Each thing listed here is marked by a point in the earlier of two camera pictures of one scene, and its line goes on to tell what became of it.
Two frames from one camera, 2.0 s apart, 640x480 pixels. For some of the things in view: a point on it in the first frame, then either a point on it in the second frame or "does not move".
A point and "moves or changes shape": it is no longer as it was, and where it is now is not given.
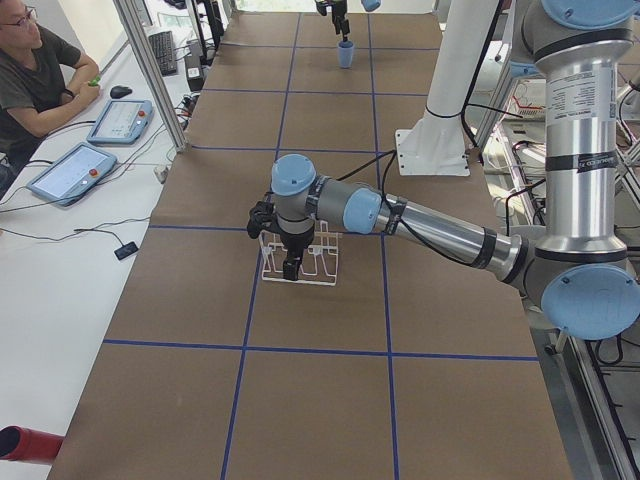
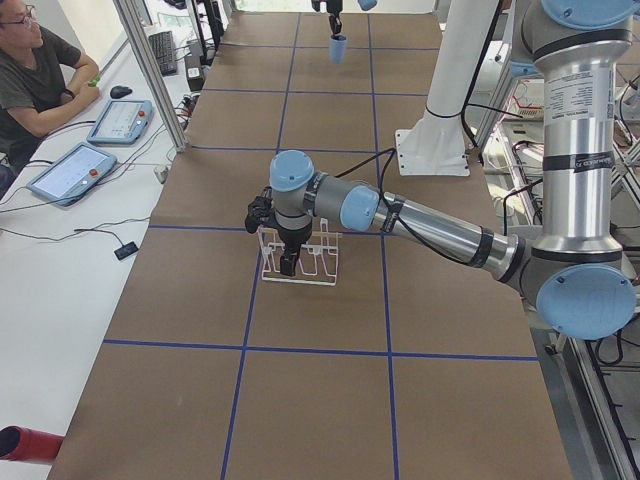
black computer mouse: x=119 y=92 does not move
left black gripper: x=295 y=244 does not move
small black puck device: x=126 y=250 does not move
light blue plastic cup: x=346 y=53 moves or changes shape
